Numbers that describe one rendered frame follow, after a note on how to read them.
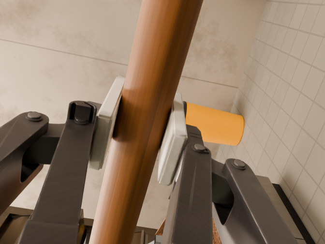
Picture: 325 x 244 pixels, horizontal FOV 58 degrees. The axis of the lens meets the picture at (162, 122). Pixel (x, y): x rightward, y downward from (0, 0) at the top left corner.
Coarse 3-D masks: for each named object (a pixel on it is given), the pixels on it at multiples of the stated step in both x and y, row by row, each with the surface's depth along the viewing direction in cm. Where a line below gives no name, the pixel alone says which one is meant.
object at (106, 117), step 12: (120, 84) 18; (108, 96) 16; (120, 96) 16; (108, 108) 14; (96, 120) 14; (108, 120) 13; (96, 132) 14; (108, 132) 14; (96, 144) 14; (108, 144) 16; (96, 156) 14; (96, 168) 14
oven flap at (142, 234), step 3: (144, 231) 211; (135, 234) 212; (138, 234) 211; (141, 234) 208; (144, 234) 210; (135, 237) 209; (138, 237) 209; (141, 237) 206; (144, 237) 208; (132, 240) 207; (135, 240) 207; (138, 240) 206; (141, 240) 203; (144, 240) 206; (132, 243) 205; (135, 243) 204; (138, 243) 204; (141, 243) 201; (144, 243) 205
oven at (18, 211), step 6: (6, 210) 208; (12, 210) 209; (18, 210) 211; (24, 210) 212; (30, 210) 213; (12, 216) 208; (84, 222) 213; (90, 222) 214; (90, 228) 212; (138, 228) 219; (144, 228) 220; (150, 228) 221; (84, 234) 214; (90, 234) 215; (150, 234) 216; (84, 240) 210; (150, 240) 211
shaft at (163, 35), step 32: (160, 0) 14; (192, 0) 14; (160, 32) 14; (192, 32) 15; (128, 64) 16; (160, 64) 15; (128, 96) 16; (160, 96) 16; (128, 128) 16; (160, 128) 17; (128, 160) 17; (128, 192) 18; (96, 224) 20; (128, 224) 19
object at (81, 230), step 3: (81, 210) 203; (81, 213) 200; (81, 216) 200; (81, 219) 200; (81, 222) 201; (81, 225) 202; (81, 228) 202; (78, 231) 194; (81, 231) 203; (78, 234) 195; (81, 234) 203; (78, 237) 195; (81, 237) 204; (78, 240) 196; (78, 243) 196
